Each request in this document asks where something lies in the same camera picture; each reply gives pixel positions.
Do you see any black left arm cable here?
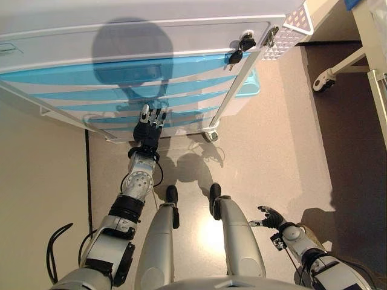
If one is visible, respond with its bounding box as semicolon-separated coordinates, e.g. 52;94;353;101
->
45;222;75;285

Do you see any white perforated side basket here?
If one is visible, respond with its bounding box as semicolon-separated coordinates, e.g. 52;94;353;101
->
261;4;314;61

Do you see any blue tape patch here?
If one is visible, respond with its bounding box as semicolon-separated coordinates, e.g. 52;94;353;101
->
344;0;368;10

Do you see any silver right robot leg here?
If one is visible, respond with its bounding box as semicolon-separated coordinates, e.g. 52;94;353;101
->
209;182;267;279

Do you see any white medical cart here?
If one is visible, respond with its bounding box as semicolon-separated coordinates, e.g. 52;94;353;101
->
0;0;315;144

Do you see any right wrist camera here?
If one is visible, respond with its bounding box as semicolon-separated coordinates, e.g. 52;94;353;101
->
270;232;287;251

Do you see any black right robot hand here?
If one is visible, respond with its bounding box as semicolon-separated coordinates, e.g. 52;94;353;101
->
248;205;287;230

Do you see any metal cart latch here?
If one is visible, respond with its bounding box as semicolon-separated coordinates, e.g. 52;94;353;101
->
262;25;279;48

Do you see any white bed caster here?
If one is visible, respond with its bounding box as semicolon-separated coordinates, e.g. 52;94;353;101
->
313;71;336;93

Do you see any white bed sheet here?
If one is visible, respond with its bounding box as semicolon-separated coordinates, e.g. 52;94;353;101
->
367;0;387;31

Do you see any white hospital bed frame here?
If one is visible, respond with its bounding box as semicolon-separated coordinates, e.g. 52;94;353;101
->
311;0;387;170

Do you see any white bin with blue lid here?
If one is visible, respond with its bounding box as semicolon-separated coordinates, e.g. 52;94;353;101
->
219;68;261;117

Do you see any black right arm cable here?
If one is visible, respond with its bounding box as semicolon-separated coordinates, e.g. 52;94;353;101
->
284;247;306;285

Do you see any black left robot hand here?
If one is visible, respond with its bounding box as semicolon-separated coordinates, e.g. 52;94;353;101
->
132;104;167;149

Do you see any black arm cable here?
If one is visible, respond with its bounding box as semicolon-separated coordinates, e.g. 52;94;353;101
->
284;247;306;285
45;222;75;285

